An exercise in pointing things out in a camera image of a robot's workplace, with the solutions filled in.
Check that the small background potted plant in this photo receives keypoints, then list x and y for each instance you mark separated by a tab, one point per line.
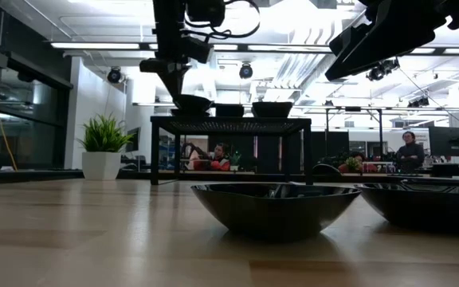
234	158

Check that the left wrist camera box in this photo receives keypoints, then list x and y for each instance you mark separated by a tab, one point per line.
197	49

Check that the black ceiling spotlight cluster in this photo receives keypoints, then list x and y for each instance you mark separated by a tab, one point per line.
385	72

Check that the flowering potted plant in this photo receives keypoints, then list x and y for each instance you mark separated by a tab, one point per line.
352	163

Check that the black aluminium table frame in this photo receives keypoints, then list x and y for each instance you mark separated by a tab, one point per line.
14	175

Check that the black wall screen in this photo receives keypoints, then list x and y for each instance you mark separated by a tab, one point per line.
134	139

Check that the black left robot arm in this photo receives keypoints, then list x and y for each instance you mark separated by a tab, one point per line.
169	24

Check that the small square footed black plate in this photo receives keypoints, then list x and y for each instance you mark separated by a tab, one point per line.
229	107
229	114

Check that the person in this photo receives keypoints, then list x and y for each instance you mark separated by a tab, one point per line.
410	153
219	157
195	157
357	162

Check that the black background gantry frame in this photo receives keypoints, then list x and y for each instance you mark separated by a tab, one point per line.
353	109

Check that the green plant in white pot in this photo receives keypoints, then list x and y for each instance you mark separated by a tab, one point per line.
102	139

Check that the large square black plate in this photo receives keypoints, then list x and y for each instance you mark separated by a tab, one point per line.
272	109

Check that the black perforated metal rack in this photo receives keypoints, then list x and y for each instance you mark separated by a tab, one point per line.
233	125

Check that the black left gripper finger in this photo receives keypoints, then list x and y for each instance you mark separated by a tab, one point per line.
175	81

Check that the leaf-shaped black plate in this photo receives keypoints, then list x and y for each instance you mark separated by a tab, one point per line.
424	207
273	215

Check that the black computer monitor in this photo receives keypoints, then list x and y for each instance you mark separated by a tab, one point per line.
450	141

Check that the rounded black plate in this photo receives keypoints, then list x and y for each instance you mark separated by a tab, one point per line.
444	182
325	182
193	104

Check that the long ceiling light bar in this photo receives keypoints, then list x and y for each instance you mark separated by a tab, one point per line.
94	45

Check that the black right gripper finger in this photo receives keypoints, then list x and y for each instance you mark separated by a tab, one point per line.
373	61
393	28

